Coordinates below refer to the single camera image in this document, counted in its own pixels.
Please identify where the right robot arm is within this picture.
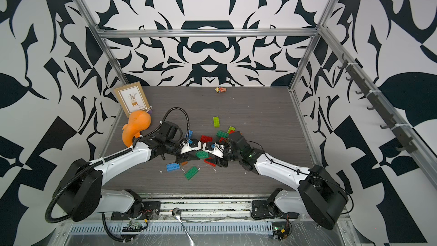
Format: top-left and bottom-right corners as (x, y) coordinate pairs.
(203, 132), (352, 230)

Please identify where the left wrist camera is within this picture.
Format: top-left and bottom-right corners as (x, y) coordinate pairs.
(180, 139), (202, 154)

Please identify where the orange whale plush toy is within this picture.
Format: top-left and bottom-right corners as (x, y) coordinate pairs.
(122, 110), (151, 147)

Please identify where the blue lego brick lower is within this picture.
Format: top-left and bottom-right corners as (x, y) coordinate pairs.
(166, 163), (180, 172)

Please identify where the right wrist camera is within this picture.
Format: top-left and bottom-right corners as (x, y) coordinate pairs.
(202, 142), (225, 158)

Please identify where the metal spoon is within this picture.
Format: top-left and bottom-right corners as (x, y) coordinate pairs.
(172, 207), (195, 246)

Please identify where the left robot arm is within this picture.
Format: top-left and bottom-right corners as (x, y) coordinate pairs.
(44, 111), (201, 223)

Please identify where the framed plant picture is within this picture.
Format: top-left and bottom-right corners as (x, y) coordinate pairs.
(114, 82), (151, 117)

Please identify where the red lego brick top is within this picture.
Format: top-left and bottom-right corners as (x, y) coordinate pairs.
(200, 135), (213, 143)

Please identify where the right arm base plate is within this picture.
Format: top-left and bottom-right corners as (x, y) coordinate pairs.
(250, 200), (299, 220)

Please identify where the red lego brick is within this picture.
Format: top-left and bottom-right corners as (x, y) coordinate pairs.
(200, 135), (213, 143)
(219, 132), (229, 142)
(204, 159), (216, 167)

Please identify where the wall hook rack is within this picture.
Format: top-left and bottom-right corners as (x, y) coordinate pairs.
(339, 59), (418, 154)

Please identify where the lime lego brick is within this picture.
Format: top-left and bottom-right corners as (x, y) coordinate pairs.
(213, 116), (220, 128)
(227, 126), (235, 134)

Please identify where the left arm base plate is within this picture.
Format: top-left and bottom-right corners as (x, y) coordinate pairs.
(110, 200), (162, 221)

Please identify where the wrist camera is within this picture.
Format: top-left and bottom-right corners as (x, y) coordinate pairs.
(202, 142), (225, 158)
(180, 139), (202, 154)

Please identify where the dark green lego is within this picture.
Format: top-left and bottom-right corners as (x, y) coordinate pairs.
(216, 131), (229, 138)
(185, 166), (199, 181)
(195, 151), (209, 159)

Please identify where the small toy figure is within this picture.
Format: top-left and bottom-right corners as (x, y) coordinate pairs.
(216, 87), (226, 93)

